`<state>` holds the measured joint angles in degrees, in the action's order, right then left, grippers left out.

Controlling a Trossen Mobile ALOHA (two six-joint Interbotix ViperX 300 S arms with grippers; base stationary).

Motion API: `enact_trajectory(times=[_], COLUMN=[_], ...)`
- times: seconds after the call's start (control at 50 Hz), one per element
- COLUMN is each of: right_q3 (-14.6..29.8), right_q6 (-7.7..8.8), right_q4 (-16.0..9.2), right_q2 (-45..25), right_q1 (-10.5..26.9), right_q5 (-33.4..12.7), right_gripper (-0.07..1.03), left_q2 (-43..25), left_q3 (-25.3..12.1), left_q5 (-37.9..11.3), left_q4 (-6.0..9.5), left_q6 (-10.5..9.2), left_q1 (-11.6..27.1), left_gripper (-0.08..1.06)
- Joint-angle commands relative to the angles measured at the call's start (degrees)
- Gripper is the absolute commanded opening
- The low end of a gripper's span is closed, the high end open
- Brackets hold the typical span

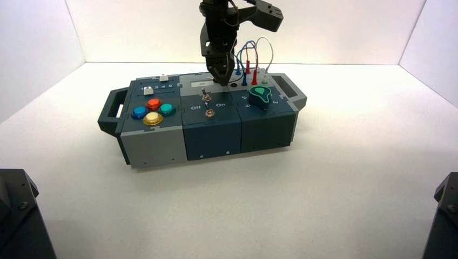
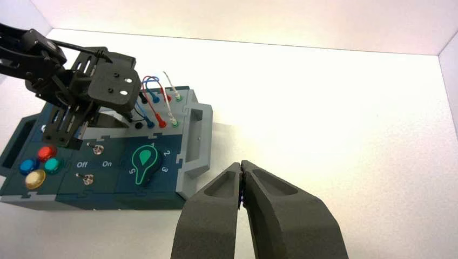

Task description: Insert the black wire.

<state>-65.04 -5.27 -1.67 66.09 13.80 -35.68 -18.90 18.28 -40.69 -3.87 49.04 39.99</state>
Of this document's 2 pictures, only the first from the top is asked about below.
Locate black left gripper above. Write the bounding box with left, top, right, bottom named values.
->
left=199, top=6, right=239, bottom=87

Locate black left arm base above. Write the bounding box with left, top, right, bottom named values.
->
left=0, top=168, right=57, bottom=259

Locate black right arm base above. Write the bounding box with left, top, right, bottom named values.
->
left=422, top=172, right=458, bottom=259

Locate green teardrop rotary knob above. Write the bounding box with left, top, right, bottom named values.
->
left=248, top=86, right=274, bottom=112

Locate blue grey modular task box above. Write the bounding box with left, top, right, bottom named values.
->
left=97, top=72, right=308, bottom=169

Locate yellow round push button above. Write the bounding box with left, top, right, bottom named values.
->
left=143, top=112, right=164, bottom=127

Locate blue round push button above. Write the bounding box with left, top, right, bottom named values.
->
left=131, top=106, right=148, bottom=120

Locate blue banana plug wire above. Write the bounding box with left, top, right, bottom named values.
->
left=235, top=40, right=257, bottom=87

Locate red banana plug wire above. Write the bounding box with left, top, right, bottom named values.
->
left=245, top=43, right=260, bottom=86

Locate white banana plug wire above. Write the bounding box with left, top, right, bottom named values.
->
left=255, top=37, right=274, bottom=82

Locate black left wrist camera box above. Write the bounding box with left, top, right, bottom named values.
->
left=239, top=0, right=284, bottom=33

